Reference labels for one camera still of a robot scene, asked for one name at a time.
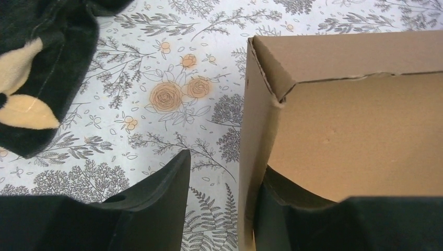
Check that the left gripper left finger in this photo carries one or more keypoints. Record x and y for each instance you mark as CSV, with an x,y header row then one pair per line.
x,y
146,216

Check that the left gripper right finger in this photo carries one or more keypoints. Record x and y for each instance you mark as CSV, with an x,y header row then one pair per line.
x,y
289,217

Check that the brown cardboard box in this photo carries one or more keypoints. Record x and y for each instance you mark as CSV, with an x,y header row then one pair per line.
x,y
342,116

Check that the floral patterned table mat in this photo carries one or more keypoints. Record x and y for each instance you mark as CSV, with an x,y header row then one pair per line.
x,y
169,75

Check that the black floral plush blanket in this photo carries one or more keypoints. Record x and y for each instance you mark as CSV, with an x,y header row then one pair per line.
x,y
46,50

